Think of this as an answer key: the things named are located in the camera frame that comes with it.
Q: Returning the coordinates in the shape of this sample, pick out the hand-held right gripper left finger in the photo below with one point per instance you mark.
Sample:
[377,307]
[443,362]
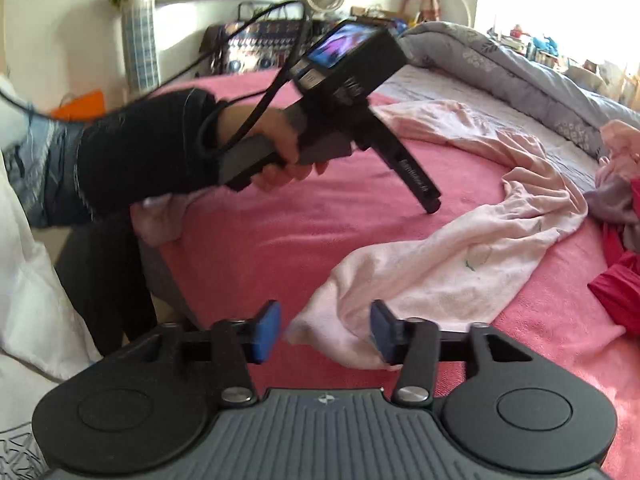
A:
[265,335]

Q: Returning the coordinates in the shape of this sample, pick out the strawberry print pink pants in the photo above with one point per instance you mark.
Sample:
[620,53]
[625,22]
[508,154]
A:
[450,260]

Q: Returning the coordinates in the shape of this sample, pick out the plain pink garment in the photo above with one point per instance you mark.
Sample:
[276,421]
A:
[622,150]

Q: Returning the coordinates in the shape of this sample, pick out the person's leg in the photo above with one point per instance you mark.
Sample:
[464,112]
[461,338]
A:
[105,280]

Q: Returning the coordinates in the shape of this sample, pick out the person's left hand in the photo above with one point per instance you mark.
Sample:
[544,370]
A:
[272,122]

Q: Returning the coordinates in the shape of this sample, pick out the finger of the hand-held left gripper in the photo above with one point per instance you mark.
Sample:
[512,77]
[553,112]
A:
[431,203]

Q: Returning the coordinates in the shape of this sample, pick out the person's left forearm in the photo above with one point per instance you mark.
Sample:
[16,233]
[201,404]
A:
[140,150]

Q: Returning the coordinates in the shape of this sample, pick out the red garment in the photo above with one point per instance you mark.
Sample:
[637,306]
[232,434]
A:
[617,290]

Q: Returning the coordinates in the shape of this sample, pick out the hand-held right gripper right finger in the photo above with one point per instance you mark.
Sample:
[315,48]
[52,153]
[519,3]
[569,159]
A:
[382,332]

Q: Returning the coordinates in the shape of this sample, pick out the patterned storage box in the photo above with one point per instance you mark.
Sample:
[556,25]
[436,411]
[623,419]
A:
[250,52]

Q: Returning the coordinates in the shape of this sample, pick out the orange bag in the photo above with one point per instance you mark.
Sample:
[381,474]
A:
[80,105]

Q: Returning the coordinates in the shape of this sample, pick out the white cloth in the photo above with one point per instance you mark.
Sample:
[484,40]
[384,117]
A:
[35,285]

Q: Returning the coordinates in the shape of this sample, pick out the coral pink towel blanket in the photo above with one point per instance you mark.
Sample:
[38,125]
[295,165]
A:
[300,240]

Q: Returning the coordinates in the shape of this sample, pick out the tiled vase with green plant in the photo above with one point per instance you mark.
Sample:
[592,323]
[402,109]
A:
[140,40]

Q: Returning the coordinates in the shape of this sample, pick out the rattan hoop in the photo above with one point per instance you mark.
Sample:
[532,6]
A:
[462,5]

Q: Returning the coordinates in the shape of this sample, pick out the mauve garment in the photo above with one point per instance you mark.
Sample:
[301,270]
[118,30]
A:
[615,205]

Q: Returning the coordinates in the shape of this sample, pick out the grey floral duvet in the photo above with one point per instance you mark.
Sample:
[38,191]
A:
[500,60]

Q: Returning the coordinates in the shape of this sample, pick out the blue toy figure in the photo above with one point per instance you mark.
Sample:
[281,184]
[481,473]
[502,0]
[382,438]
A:
[545,44]

